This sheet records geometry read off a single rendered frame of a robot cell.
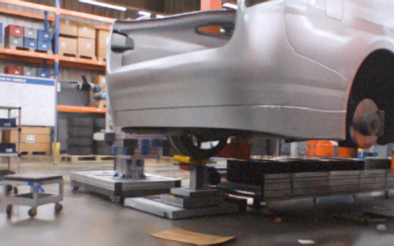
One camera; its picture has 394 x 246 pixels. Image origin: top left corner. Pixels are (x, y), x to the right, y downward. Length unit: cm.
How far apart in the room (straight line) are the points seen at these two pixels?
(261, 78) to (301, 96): 23
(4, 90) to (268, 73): 827
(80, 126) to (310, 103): 951
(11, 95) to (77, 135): 218
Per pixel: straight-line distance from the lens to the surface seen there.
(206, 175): 455
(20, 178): 410
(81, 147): 1160
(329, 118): 260
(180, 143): 411
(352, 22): 283
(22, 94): 1025
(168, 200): 423
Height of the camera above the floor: 74
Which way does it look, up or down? 3 degrees down
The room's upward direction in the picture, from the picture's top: 2 degrees clockwise
